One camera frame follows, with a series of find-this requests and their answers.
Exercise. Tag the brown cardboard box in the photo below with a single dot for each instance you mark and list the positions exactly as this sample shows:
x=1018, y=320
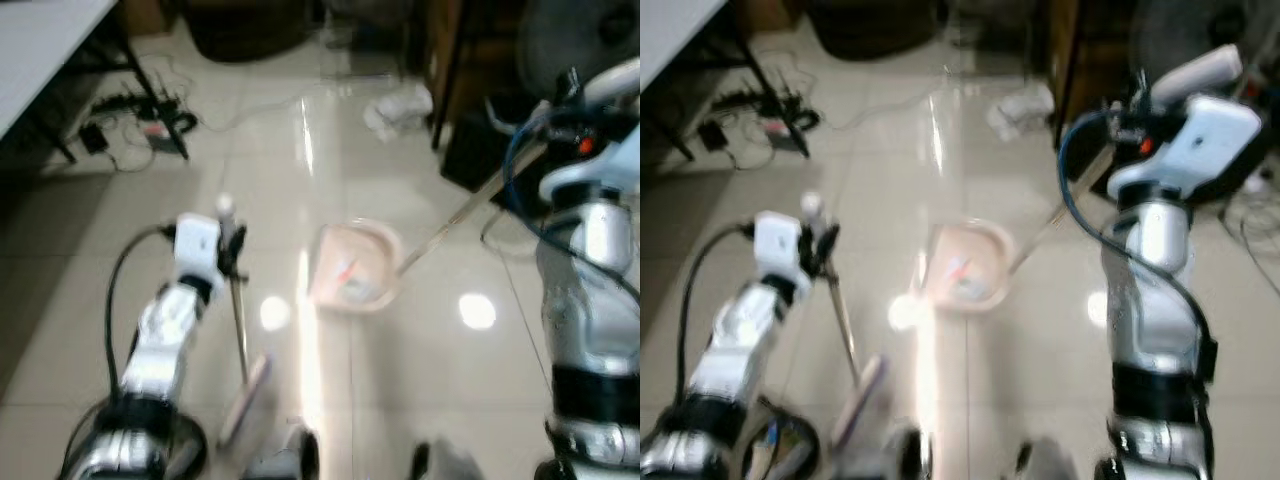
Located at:
x=150, y=15
x=772, y=13

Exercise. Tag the black power strip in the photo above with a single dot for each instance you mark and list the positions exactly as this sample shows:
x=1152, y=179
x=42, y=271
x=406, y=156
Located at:
x=750, y=100
x=125, y=101

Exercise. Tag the brown wooden furniture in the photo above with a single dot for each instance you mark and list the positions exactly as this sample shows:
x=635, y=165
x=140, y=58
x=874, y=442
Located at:
x=455, y=60
x=1075, y=55

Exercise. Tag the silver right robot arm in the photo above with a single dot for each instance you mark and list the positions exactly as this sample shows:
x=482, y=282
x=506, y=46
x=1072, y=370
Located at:
x=590, y=290
x=1160, y=290

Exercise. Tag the pink broom with metal stick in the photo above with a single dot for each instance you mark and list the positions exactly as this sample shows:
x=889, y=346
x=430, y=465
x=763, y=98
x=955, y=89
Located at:
x=868, y=400
x=245, y=405

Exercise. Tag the red stick litter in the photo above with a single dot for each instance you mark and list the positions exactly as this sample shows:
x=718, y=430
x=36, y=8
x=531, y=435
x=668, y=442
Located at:
x=962, y=268
x=346, y=270

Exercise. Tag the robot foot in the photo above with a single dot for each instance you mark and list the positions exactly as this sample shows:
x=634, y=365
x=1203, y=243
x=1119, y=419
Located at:
x=1050, y=460
x=290, y=458
x=905, y=458
x=448, y=462

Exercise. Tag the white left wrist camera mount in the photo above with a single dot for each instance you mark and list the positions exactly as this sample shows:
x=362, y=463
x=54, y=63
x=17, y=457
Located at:
x=196, y=245
x=774, y=245

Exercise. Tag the white power strip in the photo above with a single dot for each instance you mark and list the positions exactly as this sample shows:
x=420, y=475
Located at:
x=1256, y=186

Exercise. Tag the white table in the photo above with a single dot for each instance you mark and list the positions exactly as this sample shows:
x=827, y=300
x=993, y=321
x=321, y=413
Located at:
x=40, y=45
x=670, y=20

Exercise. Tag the dark round basket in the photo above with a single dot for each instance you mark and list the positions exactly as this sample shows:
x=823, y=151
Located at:
x=875, y=27
x=250, y=28

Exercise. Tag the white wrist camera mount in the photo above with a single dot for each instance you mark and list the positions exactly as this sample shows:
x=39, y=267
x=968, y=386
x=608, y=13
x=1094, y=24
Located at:
x=774, y=245
x=602, y=175
x=196, y=245
x=1210, y=140

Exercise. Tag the black power adapter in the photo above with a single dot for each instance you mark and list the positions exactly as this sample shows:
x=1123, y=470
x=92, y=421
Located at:
x=712, y=133
x=92, y=137

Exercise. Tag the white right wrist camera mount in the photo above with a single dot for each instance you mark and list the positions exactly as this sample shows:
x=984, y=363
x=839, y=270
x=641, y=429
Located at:
x=1210, y=140
x=602, y=175

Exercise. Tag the dark floor fan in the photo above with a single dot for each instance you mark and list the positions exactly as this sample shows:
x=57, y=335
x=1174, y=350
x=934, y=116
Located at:
x=1200, y=25
x=575, y=40

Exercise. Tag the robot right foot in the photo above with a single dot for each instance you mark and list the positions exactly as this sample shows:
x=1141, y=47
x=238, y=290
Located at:
x=1050, y=460
x=448, y=462

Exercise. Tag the black box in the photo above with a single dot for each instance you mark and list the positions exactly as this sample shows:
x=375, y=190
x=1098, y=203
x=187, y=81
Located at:
x=1085, y=160
x=480, y=150

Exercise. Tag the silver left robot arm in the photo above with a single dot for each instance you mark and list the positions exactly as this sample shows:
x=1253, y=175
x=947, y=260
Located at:
x=735, y=350
x=160, y=340

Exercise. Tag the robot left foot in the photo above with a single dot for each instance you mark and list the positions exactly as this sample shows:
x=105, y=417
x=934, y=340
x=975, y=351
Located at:
x=290, y=458
x=905, y=458

